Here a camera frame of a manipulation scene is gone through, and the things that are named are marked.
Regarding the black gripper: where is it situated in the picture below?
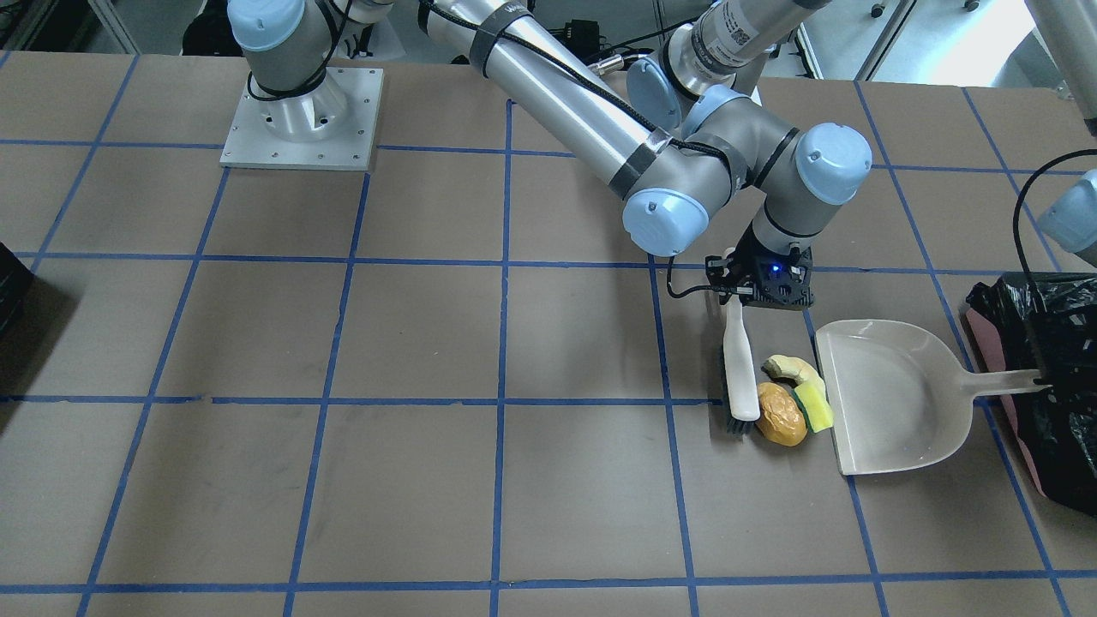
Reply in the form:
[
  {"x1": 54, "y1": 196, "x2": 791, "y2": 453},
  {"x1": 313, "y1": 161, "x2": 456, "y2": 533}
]
[{"x1": 706, "y1": 226, "x2": 814, "y2": 309}]

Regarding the pale yellow peel piece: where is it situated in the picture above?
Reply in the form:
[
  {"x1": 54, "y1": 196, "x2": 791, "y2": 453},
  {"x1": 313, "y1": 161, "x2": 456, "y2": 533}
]
[{"x1": 764, "y1": 354, "x2": 826, "y2": 399}]

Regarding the white hand brush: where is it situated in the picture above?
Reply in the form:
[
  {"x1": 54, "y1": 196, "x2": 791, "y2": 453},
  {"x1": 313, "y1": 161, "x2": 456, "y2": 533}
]
[{"x1": 721, "y1": 291, "x2": 760, "y2": 438}]

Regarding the brown potato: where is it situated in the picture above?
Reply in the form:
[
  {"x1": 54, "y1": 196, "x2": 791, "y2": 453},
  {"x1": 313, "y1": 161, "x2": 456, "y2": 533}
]
[{"x1": 756, "y1": 382, "x2": 807, "y2": 446}]

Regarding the yellow green sponge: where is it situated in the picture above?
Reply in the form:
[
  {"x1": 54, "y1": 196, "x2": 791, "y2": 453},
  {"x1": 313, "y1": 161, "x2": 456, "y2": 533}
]
[{"x1": 792, "y1": 382, "x2": 835, "y2": 433}]

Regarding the beige plastic dustpan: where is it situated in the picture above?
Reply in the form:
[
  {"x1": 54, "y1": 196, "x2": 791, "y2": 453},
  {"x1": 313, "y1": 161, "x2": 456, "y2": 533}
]
[{"x1": 815, "y1": 319, "x2": 1049, "y2": 476}]

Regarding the bin black bag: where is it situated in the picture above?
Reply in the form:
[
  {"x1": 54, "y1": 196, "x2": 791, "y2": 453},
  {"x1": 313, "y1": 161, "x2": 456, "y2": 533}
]
[
  {"x1": 1, "y1": 243, "x2": 34, "y2": 337},
  {"x1": 965, "y1": 271, "x2": 1096, "y2": 515}
]

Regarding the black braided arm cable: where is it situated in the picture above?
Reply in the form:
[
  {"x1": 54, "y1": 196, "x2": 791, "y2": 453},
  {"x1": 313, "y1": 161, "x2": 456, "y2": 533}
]
[{"x1": 418, "y1": 0, "x2": 738, "y2": 164}]

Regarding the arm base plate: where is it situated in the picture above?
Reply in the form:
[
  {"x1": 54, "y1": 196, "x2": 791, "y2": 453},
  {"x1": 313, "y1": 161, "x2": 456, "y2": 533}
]
[{"x1": 219, "y1": 68, "x2": 384, "y2": 171}]

